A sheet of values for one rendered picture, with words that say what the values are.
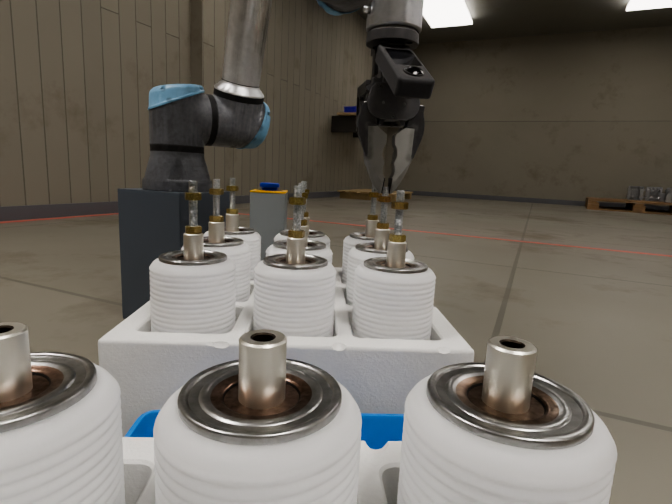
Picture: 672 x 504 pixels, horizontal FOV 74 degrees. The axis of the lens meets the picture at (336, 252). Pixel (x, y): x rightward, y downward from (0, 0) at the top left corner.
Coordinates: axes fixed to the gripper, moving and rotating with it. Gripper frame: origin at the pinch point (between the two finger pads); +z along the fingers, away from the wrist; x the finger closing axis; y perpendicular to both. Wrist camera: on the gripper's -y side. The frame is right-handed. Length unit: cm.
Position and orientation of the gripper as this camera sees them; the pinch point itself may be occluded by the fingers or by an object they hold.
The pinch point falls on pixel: (386, 184)
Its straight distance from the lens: 62.9
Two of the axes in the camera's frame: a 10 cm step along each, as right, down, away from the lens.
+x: -9.9, -0.2, -1.6
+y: -1.5, -1.8, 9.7
